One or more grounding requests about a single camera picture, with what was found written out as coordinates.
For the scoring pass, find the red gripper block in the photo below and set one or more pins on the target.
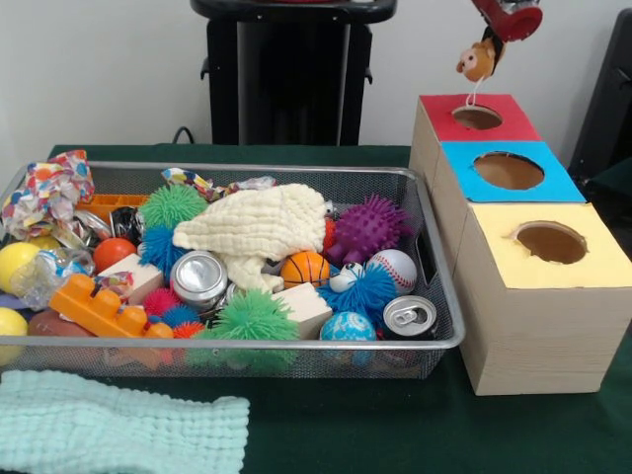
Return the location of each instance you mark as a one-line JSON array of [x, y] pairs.
[[515, 18]]

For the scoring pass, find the brown teddy bear plush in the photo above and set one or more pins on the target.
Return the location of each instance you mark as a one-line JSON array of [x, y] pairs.
[[477, 61]]

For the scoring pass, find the purple spiky ball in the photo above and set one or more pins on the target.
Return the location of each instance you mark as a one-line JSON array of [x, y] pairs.
[[367, 227]]

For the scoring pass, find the cream yellow muslin cloth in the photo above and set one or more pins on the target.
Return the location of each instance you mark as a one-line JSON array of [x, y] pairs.
[[257, 227]]

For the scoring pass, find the mint green muslin cloth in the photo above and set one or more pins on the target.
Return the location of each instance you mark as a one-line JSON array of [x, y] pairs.
[[118, 425]]

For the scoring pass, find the wooden box with three holes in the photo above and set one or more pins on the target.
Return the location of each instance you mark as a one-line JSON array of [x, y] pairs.
[[533, 326]]

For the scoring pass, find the clear mesh bin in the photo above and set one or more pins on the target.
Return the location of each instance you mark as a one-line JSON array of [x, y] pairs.
[[326, 357]]

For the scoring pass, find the black chair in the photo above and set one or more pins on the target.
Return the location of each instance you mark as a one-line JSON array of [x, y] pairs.
[[607, 109]]

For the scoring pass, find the white baseball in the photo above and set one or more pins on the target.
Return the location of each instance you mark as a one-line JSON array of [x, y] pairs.
[[395, 269]]

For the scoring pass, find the blue spiky ball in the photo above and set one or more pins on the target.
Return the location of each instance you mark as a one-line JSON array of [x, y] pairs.
[[363, 293]]

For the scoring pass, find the silver can with pull tab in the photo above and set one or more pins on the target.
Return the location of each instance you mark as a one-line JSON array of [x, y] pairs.
[[410, 316]]

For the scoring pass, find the small orange basketball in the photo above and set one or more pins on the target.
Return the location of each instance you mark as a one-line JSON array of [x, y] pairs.
[[305, 269]]

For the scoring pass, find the small globe ball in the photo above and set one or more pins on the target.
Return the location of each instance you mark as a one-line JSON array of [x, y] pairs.
[[348, 328]]

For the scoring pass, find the small green spiky ball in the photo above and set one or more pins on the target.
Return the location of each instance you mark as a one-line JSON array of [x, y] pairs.
[[173, 205]]

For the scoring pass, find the large green spiky ball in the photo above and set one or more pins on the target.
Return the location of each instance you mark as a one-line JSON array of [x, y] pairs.
[[252, 318]]

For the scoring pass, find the dark green table cloth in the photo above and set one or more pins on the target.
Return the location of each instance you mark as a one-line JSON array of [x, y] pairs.
[[395, 425]]

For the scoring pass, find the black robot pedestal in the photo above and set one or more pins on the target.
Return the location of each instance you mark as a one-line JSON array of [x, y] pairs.
[[286, 79]]

